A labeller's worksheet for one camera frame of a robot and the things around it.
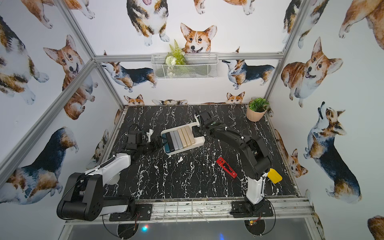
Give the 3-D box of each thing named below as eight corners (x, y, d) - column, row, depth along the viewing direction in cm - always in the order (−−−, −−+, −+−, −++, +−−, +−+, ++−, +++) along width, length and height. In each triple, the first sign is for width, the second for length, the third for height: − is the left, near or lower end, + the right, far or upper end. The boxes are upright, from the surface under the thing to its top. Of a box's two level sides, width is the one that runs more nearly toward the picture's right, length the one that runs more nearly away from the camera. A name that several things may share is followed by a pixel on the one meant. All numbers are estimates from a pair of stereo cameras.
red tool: (216, 162, 93) (216, 160, 91) (220, 158, 94) (220, 156, 92) (234, 178, 86) (235, 177, 84) (238, 174, 88) (239, 172, 86)
